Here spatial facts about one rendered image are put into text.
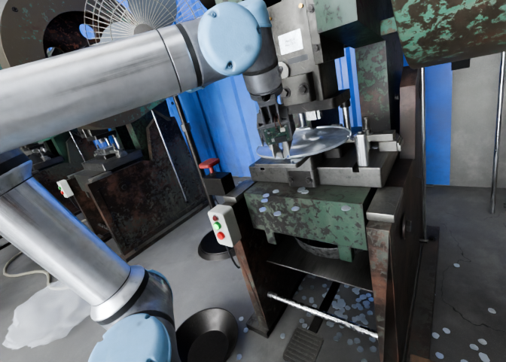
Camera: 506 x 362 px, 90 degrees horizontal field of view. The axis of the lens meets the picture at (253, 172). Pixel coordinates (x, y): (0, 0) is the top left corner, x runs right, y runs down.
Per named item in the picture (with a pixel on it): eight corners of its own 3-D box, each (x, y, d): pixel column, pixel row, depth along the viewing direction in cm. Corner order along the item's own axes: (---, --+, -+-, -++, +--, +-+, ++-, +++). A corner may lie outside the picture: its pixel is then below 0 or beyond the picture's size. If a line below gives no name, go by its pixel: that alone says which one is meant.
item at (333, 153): (342, 157, 79) (340, 148, 78) (286, 158, 91) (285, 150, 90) (356, 141, 90) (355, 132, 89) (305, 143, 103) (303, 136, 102)
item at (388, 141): (400, 150, 73) (399, 115, 69) (342, 152, 83) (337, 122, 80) (403, 144, 77) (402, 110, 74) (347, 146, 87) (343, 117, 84)
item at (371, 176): (382, 188, 68) (381, 168, 66) (251, 181, 96) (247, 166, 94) (400, 149, 89) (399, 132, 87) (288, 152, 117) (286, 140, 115)
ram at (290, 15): (318, 103, 70) (300, -21, 60) (273, 110, 80) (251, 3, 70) (339, 91, 83) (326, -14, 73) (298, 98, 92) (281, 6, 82)
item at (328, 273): (383, 296, 77) (383, 294, 76) (266, 261, 103) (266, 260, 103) (403, 219, 106) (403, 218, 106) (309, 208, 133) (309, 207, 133)
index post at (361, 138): (368, 166, 69) (364, 132, 65) (356, 166, 71) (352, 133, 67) (370, 162, 71) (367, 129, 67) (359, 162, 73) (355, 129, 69)
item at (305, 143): (276, 133, 98) (276, 132, 98) (357, 123, 83) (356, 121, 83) (240, 162, 75) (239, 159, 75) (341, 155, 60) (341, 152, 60)
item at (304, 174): (306, 209, 67) (297, 162, 62) (263, 204, 75) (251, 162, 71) (337, 170, 84) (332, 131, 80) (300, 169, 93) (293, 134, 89)
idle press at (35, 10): (125, 282, 163) (-51, -42, 104) (76, 247, 226) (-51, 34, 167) (261, 179, 268) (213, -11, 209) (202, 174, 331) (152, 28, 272)
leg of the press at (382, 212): (425, 421, 72) (419, 101, 41) (380, 397, 79) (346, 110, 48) (439, 231, 137) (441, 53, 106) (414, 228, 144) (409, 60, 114)
